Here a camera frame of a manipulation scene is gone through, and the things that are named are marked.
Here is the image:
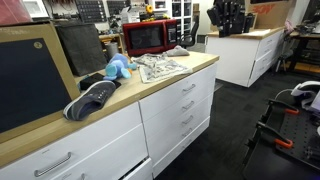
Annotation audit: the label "white drawer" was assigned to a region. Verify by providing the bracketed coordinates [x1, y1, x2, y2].
[0, 101, 144, 180]
[150, 116, 212, 179]
[146, 107, 213, 167]
[143, 95, 214, 155]
[141, 80, 216, 140]
[121, 157, 155, 180]
[49, 123, 150, 180]

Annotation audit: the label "patterned grey white cloth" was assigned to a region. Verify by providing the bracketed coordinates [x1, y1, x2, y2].
[130, 52, 194, 85]

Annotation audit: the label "white cabinet wooden countertop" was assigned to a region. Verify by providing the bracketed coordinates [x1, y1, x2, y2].
[0, 50, 221, 180]

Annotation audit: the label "grey folded cloth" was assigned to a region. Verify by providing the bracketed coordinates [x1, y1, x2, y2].
[164, 45, 191, 58]

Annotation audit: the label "blue plush toy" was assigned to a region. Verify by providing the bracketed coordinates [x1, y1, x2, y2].
[102, 52, 139, 82]

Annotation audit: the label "red microwave oven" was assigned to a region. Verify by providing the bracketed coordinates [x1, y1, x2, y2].
[121, 18, 179, 58]

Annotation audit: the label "black office chair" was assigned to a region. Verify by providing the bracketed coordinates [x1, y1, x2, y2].
[179, 21, 201, 50]

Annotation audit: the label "grey metal cup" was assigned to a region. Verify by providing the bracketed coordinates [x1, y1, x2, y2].
[105, 41, 121, 62]

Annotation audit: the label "black flat box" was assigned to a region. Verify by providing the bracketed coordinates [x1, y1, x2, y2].
[78, 72, 123, 92]

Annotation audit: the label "grey sneaker shoe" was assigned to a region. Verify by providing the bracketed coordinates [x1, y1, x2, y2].
[62, 80, 117, 122]

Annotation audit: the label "white cabinet with drawers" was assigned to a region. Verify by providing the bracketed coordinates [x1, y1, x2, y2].
[204, 26, 287, 89]

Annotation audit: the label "white shelving unit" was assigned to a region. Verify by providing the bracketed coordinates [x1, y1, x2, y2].
[151, 0, 195, 38]

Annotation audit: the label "yellow tool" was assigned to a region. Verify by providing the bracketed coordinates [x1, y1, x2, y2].
[145, 3, 155, 15]

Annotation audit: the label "dark grey fabric bag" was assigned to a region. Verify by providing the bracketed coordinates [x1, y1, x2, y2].
[54, 21, 108, 77]

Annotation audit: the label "black equipment stack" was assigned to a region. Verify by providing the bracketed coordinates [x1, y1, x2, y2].
[206, 0, 257, 39]

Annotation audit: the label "black keyboard rack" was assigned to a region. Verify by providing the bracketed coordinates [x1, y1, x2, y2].
[74, 0, 108, 24]

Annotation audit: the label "black clamp orange tips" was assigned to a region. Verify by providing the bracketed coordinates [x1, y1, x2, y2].
[244, 120, 295, 165]
[261, 97, 301, 125]

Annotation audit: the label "cardboard box red print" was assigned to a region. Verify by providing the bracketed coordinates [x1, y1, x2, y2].
[244, 0, 298, 31]

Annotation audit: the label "black metal workbench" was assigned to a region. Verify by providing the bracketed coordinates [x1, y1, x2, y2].
[285, 19, 320, 73]

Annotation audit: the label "black perforated robot table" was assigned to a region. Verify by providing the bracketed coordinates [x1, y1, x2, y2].
[242, 98, 320, 180]

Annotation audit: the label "white framed board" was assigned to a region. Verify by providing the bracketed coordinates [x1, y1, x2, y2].
[22, 0, 51, 20]

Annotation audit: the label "red fabric item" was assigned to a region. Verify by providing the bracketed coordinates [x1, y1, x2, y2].
[0, 0, 33, 27]

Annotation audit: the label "white cable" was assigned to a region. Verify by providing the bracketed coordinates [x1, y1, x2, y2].
[273, 87, 295, 101]

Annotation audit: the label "black panel cardboard frame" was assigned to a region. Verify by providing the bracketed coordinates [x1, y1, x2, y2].
[0, 22, 81, 145]

